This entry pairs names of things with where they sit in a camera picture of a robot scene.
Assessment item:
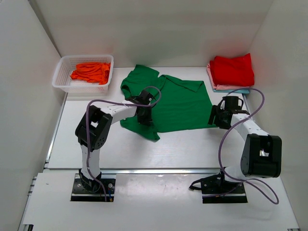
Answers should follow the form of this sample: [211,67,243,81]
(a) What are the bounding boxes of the red folded t shirt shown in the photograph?
[209,53,255,87]

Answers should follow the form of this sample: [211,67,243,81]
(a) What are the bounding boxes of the orange t shirt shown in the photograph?
[70,62,111,85]

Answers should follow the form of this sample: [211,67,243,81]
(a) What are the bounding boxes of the green t shirt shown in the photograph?
[120,65,212,141]

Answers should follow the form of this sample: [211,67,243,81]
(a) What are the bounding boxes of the pink folded t shirt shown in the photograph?
[206,63,241,90]

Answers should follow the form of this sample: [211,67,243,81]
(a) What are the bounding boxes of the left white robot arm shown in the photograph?
[75,89,154,193]

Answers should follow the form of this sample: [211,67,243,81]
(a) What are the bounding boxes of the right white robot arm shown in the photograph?
[208,96,282,193]

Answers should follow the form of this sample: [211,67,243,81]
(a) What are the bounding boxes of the white plastic basket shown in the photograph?
[52,54,114,94]

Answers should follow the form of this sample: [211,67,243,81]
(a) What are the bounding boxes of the light blue folded t shirt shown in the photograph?
[213,89,250,94]

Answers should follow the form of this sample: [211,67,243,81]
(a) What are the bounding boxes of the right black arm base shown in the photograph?
[189,172,248,204]

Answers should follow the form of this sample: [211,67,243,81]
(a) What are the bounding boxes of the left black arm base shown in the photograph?
[70,172,116,203]

